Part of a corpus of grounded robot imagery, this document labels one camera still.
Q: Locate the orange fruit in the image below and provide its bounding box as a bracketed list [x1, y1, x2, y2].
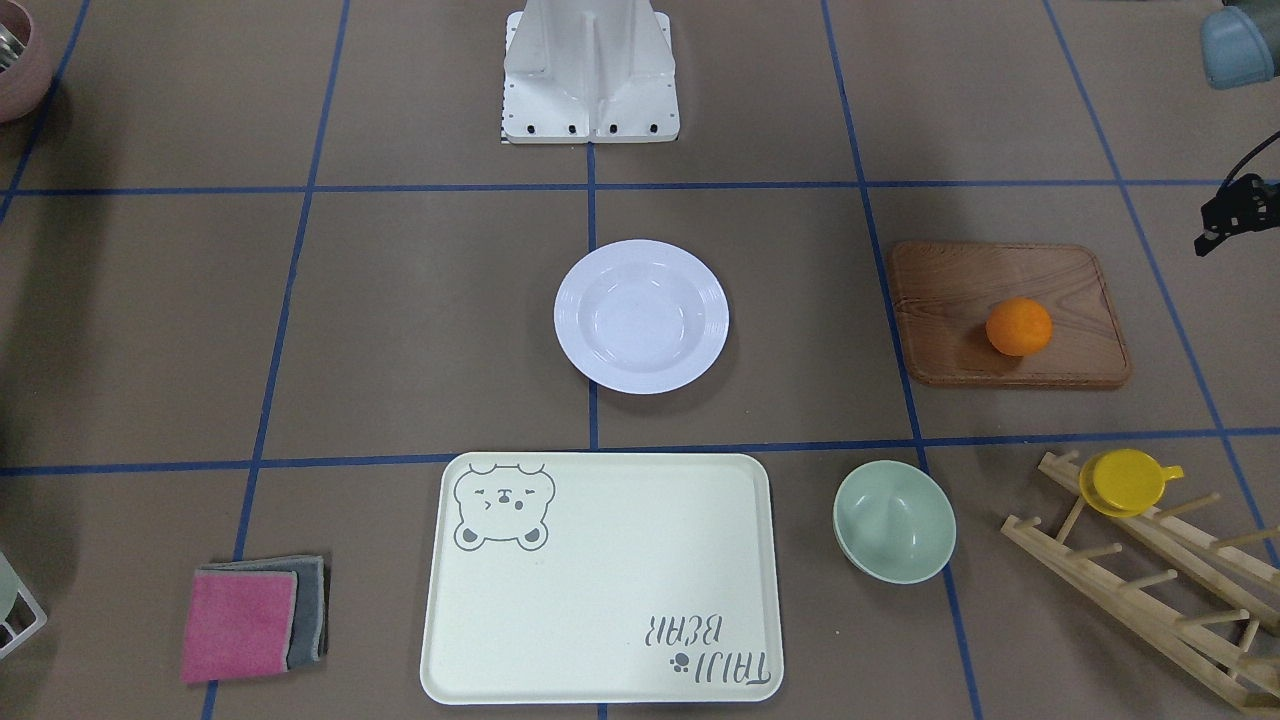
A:
[984, 297, 1053, 357]

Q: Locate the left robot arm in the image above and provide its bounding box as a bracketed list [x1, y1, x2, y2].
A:
[1199, 1, 1279, 90]

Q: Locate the cream bear tray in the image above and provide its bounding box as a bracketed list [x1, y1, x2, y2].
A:
[420, 452, 785, 705]

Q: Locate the white round plate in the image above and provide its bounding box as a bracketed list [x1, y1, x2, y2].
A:
[553, 240, 731, 395]

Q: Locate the green bowl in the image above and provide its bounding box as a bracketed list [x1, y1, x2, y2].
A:
[832, 460, 957, 585]

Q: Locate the wooden cutting board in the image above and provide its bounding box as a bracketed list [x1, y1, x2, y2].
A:
[887, 240, 1133, 389]

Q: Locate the grey cloth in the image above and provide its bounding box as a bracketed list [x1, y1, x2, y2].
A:
[196, 553, 326, 673]

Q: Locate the pink cloth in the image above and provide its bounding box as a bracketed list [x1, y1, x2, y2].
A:
[180, 569, 297, 684]

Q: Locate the yellow cup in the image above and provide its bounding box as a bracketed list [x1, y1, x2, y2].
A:
[1076, 448, 1185, 518]

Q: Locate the wooden drying rack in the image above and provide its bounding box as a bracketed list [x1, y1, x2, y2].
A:
[1000, 452, 1279, 719]

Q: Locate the white cup rack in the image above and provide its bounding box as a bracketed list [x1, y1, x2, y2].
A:
[1, 553, 49, 660]

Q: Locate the pink bowl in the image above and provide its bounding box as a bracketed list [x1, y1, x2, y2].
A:
[1, 1, 55, 124]

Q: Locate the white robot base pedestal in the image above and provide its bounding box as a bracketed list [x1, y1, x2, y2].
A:
[500, 1, 681, 145]

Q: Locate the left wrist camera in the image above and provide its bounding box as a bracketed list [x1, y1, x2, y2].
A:
[1194, 173, 1279, 258]

